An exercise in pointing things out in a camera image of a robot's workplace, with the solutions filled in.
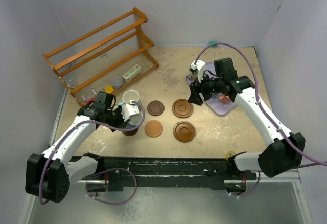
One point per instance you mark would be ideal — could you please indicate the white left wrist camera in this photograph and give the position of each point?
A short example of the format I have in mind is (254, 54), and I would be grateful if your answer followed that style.
(129, 110)

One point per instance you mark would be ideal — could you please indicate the yellow tape roll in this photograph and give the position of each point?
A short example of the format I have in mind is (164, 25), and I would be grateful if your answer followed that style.
(230, 155)

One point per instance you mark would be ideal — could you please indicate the green staples box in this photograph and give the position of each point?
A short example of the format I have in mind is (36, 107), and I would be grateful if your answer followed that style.
(132, 73)

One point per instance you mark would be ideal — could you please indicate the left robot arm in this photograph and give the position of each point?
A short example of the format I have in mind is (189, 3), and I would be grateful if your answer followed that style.
(48, 175)

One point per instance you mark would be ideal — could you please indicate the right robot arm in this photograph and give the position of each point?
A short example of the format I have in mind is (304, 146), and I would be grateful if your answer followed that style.
(283, 147)

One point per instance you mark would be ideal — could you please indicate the dark walnut coaster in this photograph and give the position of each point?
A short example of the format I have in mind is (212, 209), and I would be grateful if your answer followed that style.
(130, 133)
(155, 108)

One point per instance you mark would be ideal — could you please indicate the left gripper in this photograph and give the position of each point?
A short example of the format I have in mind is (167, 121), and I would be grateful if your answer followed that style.
(121, 124)

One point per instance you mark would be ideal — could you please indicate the yellow grey stamp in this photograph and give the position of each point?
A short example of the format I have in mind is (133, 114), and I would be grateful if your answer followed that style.
(109, 89)

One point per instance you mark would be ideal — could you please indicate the teal patterned mug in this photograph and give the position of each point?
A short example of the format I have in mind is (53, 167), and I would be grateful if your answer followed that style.
(135, 121)

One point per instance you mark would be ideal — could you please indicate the ringed brown coaster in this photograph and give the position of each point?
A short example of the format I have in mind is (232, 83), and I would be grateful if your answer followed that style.
(182, 108)
(184, 131)

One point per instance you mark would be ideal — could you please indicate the small grey green cup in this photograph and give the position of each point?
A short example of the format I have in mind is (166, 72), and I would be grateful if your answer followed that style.
(192, 76)

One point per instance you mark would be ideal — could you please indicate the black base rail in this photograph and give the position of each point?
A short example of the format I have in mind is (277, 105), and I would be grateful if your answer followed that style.
(216, 174)

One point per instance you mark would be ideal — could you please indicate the pink mug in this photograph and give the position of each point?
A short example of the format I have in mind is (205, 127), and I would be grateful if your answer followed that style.
(224, 99)

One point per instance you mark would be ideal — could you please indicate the clear paperclip tub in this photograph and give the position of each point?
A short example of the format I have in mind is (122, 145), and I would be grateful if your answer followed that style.
(117, 82)

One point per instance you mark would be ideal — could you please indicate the orange wooden three-tier shelf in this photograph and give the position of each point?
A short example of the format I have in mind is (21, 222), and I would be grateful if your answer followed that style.
(83, 72)

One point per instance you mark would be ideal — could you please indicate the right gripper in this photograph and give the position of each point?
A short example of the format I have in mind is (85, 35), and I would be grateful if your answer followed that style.
(196, 88)

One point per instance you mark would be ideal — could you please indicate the light wooden coaster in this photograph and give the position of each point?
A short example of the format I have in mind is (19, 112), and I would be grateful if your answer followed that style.
(154, 128)

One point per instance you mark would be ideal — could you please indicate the large light blue mug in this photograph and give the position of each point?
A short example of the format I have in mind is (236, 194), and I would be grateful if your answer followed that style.
(130, 95)

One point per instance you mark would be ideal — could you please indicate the lavender tray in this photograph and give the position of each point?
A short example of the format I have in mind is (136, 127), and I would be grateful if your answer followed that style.
(217, 107)

